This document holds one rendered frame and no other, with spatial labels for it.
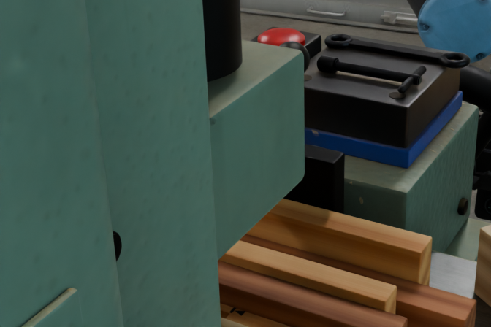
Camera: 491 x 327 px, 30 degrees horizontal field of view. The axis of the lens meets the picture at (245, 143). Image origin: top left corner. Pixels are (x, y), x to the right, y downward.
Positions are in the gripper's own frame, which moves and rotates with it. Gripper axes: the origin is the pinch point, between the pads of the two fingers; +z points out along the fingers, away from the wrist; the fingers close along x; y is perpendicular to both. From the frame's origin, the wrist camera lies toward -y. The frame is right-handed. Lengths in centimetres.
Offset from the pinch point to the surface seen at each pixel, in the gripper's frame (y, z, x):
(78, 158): 66, 49, 12
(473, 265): 31.5, 24.4, 10.2
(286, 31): 42.7, 18.7, -3.2
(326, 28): -142, -188, -124
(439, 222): 31.0, 21.5, 7.0
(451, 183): 32.1, 19.0, 7.0
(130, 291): 57, 46, 8
